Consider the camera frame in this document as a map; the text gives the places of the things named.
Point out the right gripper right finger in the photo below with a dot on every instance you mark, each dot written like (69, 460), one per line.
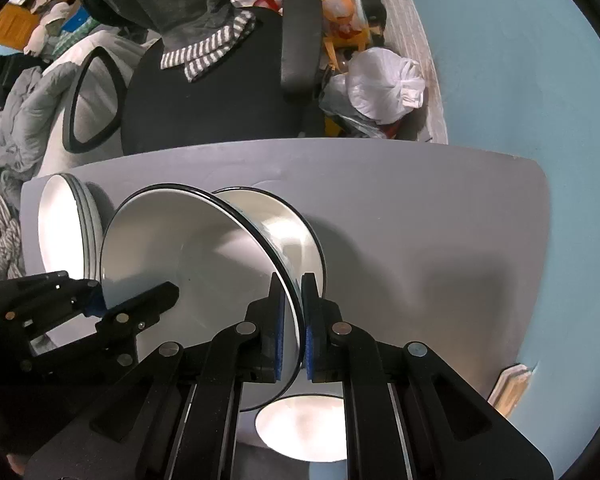
(408, 414)

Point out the white bowl black rim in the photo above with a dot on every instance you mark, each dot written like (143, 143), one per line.
(284, 227)

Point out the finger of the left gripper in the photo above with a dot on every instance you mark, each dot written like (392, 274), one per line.
(133, 316)

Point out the large white plate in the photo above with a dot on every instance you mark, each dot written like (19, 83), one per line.
(220, 262)

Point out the white plastic bag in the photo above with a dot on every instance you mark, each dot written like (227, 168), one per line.
(377, 91)

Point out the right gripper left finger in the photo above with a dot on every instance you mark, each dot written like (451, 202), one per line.
(175, 415)

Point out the black office chair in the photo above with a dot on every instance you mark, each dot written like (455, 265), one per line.
(258, 91)

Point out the striped garment on bed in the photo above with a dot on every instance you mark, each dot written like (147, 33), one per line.
(0, 239)

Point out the grey duvet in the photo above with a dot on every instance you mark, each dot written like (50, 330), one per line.
(25, 125)

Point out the striped grey white cloth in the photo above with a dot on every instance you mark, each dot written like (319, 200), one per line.
(199, 58)

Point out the wooden framed board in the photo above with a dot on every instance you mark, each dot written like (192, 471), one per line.
(509, 388)

